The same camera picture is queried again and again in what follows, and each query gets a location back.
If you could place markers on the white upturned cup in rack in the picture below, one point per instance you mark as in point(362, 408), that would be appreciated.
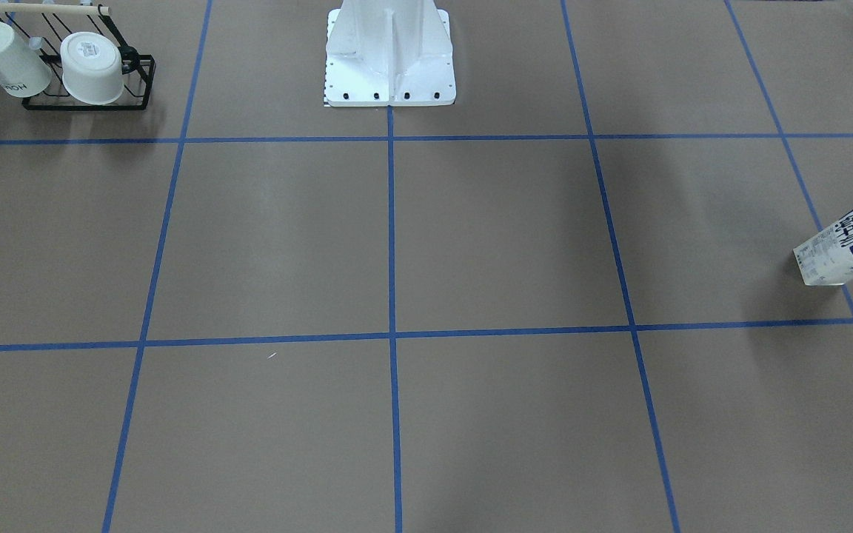
point(91, 68)

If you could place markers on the white mug with lettering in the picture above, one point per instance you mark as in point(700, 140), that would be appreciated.
point(22, 73)

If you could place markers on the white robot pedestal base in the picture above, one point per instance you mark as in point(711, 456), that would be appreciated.
point(389, 53)

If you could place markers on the black wire cup rack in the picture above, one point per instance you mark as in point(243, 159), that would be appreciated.
point(44, 24)

